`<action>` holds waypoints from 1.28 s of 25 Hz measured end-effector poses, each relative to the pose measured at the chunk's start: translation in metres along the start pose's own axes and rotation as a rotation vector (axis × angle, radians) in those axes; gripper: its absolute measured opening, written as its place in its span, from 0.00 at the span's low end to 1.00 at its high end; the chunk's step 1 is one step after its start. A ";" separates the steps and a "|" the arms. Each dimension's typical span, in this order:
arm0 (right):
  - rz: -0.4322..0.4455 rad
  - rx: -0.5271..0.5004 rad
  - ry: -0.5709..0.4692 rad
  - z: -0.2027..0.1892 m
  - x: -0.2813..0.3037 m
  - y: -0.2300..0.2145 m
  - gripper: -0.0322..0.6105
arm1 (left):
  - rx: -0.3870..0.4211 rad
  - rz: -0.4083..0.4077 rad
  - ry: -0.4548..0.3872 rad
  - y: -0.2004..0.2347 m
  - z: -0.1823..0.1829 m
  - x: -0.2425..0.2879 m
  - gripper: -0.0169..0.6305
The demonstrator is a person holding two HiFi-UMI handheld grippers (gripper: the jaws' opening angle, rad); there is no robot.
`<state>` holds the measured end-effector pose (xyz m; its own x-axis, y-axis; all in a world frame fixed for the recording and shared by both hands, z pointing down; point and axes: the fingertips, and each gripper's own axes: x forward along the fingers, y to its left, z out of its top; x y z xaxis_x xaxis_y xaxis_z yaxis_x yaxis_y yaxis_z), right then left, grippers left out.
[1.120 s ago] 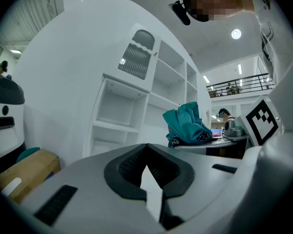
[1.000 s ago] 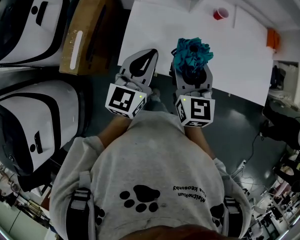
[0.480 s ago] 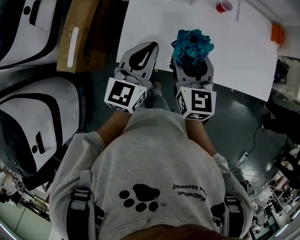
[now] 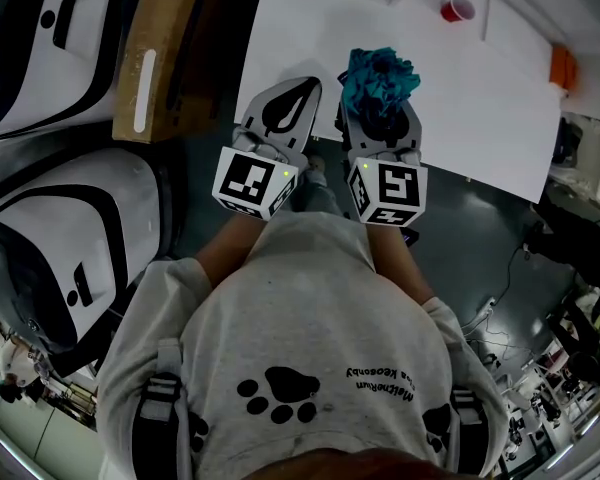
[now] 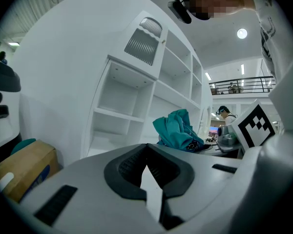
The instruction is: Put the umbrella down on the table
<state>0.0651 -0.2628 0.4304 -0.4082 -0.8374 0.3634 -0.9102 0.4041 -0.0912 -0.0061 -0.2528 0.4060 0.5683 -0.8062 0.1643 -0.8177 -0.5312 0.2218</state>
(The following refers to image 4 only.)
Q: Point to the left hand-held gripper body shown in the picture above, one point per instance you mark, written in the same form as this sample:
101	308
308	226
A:
252	178

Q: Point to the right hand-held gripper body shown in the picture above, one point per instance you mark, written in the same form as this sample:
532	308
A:
395	188

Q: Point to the teal umbrella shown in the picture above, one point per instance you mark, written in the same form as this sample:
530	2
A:
380	80

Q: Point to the person's left forearm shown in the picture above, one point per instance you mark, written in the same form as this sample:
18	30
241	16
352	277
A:
232	248

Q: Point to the person's right forearm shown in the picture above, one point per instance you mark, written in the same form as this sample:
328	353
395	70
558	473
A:
397	263

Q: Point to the person's right hand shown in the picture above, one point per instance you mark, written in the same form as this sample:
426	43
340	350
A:
405	155

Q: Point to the person's left hand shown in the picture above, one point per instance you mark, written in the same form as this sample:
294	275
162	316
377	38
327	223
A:
252	142

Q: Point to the person's grey shoe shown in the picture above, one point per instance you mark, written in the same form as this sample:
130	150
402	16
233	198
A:
318	164

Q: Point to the grey trouser leg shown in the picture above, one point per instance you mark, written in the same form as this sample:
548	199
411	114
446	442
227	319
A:
322	199

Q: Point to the white table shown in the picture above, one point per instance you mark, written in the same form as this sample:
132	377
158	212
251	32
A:
455	118

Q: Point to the red plastic cup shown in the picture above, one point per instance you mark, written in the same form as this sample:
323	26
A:
457	9

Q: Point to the grey paw print sweatshirt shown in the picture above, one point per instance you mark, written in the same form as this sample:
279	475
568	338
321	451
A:
305	313

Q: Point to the brown cardboard box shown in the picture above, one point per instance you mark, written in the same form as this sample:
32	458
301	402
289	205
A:
172	53

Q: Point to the white power strip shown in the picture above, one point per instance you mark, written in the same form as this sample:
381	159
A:
487	308

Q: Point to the black equipment stand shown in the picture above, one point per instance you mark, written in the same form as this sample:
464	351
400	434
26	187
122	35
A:
570	243

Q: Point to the white black-trimmed machine housing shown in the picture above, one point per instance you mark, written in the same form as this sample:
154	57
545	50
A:
75	238
45	53

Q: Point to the orange box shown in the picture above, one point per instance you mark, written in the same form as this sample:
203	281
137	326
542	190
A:
563	65

